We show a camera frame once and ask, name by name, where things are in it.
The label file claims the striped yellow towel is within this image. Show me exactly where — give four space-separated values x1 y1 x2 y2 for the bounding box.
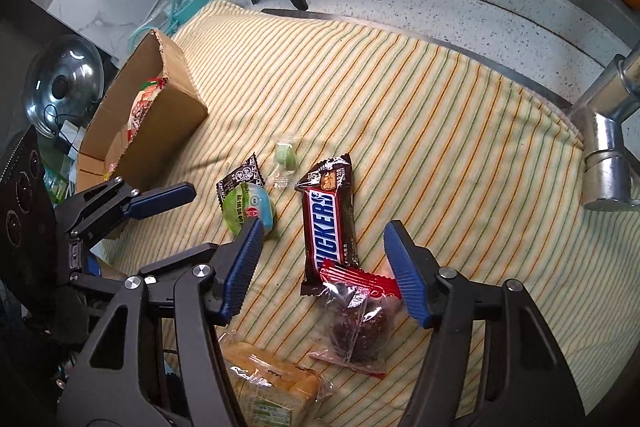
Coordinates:
95 0 640 427

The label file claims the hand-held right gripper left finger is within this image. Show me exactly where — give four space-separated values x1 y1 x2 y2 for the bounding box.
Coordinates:
57 218 266 427

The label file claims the green candy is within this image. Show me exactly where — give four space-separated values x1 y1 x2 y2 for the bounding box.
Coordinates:
267 136 301 190

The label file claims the round green snack packet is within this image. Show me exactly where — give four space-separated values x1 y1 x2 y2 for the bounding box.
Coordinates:
216 152 277 238

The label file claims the cardboard box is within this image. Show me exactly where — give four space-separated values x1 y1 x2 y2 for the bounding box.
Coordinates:
75 29 208 240

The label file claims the chrome faucet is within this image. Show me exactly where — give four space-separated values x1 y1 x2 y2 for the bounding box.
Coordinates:
567 42 640 212

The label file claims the brown chocolate bar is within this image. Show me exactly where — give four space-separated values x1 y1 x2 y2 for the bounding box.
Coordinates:
294 153 361 298

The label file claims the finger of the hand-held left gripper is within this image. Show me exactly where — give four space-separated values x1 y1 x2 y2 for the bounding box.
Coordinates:
55 267 128 308
55 176 197 253

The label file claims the red packet of dark snack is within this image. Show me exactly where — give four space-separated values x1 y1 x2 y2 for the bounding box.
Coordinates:
307 258 403 378

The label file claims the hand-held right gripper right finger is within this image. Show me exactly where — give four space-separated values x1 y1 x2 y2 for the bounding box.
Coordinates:
382 219 583 427

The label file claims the red green snack packet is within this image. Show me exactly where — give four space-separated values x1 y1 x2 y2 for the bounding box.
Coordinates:
125 78 168 142

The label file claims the steel pot lid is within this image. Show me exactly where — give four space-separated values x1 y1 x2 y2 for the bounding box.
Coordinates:
24 34 105 140

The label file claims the bread packet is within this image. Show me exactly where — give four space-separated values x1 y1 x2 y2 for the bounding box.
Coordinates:
217 332 333 427

